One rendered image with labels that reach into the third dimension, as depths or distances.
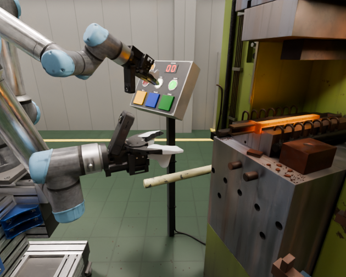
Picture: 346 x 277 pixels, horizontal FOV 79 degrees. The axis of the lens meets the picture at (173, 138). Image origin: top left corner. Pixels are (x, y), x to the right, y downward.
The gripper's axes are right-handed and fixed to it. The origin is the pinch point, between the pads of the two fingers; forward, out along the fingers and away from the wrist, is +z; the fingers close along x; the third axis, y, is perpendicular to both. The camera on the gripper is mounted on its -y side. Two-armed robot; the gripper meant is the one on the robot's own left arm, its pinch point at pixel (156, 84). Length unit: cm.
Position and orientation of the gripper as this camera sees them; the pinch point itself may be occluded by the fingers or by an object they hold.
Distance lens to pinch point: 99.1
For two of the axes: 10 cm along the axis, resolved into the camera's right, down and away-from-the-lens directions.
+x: -7.4, -2.5, 6.3
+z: 5.8, 2.3, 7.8
